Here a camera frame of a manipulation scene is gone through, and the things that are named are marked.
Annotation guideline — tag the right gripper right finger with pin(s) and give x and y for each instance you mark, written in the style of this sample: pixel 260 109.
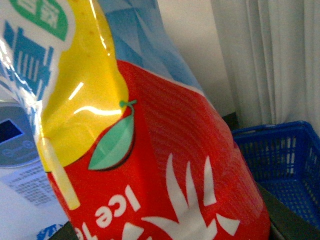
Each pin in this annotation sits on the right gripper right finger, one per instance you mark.
pixel 285 224

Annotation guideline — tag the blue plastic basket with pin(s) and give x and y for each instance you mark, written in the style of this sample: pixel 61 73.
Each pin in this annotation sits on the blue plastic basket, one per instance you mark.
pixel 285 160

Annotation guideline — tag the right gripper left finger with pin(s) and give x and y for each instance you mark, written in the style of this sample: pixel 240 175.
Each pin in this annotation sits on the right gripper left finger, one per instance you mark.
pixel 66 232

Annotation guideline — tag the white blue chest freezer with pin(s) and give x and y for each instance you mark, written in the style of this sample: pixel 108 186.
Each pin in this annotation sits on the white blue chest freezer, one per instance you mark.
pixel 29 209

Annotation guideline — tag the iced tea bottle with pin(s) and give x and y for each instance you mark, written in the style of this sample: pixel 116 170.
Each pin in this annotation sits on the iced tea bottle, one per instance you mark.
pixel 129 142

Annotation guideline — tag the white curtain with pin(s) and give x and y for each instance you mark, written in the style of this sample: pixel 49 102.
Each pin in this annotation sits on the white curtain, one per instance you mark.
pixel 271 53

